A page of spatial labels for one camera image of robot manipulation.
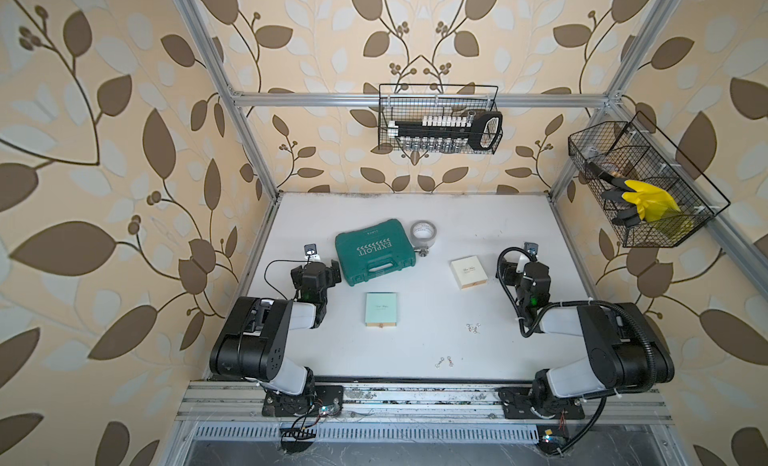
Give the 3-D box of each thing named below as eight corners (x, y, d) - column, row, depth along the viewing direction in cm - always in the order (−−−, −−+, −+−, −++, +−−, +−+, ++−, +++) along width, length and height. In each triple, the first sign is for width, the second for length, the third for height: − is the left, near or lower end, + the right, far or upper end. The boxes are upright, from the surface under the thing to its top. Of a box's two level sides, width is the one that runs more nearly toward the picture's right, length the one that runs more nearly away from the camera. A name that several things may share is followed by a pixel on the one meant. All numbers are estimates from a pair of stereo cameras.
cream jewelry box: (459, 291, 96) (461, 286, 93) (449, 263, 102) (450, 259, 100) (487, 285, 97) (489, 281, 95) (475, 258, 104) (477, 254, 101)
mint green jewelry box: (363, 327, 89) (362, 323, 86) (365, 296, 95) (364, 291, 93) (396, 327, 89) (396, 323, 86) (396, 296, 95) (396, 291, 93)
